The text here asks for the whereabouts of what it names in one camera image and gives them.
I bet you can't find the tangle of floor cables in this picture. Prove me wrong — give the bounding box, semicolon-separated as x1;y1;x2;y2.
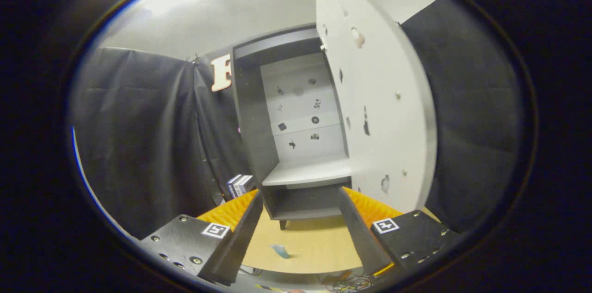
319;271;375;291

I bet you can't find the white cabinet door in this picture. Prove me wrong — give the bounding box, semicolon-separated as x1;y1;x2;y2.
312;0;438;214

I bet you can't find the black backdrop cloth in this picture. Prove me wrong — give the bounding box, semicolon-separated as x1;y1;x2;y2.
69;0;525;240

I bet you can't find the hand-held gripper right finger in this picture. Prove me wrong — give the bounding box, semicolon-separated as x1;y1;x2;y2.
339;186;463;277

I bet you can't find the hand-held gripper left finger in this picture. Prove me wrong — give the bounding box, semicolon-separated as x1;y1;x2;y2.
139;188;264;287

